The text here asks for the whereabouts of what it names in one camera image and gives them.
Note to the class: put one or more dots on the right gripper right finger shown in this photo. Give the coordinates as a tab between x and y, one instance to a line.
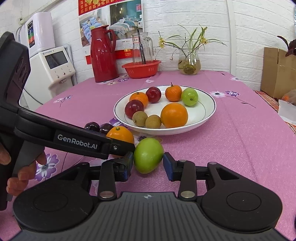
227	199

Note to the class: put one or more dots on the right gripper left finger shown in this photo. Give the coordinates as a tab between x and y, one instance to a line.
69	198

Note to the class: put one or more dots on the large orange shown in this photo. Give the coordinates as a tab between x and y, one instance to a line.
121	133
174	115

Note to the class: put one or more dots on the green mango fruit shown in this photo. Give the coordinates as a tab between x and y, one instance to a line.
148	154

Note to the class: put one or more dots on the dark red apple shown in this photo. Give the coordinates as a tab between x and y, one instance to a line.
132	107

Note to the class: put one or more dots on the brown kiwi fruit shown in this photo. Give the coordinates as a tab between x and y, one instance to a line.
139	118
153	121

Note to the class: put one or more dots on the person's left hand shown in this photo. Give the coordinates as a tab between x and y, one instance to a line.
16	185

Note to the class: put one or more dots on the white touchscreen appliance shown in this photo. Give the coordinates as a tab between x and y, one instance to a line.
51	74

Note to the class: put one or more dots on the pink floral tablecloth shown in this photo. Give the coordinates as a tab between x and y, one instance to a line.
245	134

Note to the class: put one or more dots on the white oval plate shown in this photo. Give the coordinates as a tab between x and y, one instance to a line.
198	114

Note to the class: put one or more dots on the white water purifier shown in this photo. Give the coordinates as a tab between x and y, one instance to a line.
37	33

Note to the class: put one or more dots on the small green apple on plate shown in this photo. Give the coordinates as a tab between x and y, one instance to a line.
189	97

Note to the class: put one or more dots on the small mandarin on plate left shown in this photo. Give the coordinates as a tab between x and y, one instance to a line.
140	96

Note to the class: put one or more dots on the red thermos jug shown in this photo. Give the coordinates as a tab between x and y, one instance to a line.
103	44

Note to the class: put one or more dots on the small mandarin with stem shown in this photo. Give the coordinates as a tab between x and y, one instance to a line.
173	93

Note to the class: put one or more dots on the red plastic basket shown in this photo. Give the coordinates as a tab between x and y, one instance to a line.
138	71

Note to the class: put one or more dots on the small red apple on plate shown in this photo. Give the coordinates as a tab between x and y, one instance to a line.
153	94

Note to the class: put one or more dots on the cardboard box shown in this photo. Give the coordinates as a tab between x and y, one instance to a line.
278	73

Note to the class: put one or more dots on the clear glass pitcher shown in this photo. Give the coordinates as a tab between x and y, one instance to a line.
143	50

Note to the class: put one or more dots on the glass vase with plant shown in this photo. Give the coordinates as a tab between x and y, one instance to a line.
188	46

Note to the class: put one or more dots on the dark purple leaf plant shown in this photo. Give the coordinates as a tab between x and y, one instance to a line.
291	46

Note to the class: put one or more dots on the wall calendar poster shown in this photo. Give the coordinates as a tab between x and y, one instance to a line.
123	17

